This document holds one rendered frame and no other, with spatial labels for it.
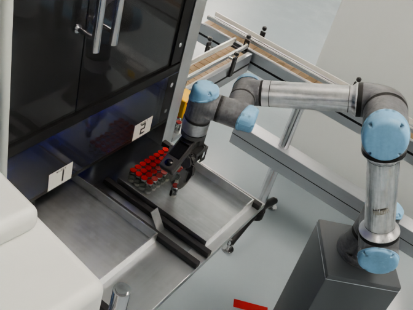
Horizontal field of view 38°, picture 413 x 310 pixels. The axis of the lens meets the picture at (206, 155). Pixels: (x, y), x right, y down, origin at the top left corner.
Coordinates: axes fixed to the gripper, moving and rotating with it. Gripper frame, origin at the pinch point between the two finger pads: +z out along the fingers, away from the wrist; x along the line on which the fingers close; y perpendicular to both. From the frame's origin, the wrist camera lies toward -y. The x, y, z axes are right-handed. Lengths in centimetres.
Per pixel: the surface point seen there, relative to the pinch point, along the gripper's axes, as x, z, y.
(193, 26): 18.2, -39.4, 18.6
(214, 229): -17.3, 5.4, -0.6
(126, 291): -37, -54, -76
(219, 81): 29, 5, 68
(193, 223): -11.3, 5.4, -3.6
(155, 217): -4.1, 1.6, -13.6
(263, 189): 3, 65, 97
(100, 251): -0.3, 5.5, -31.5
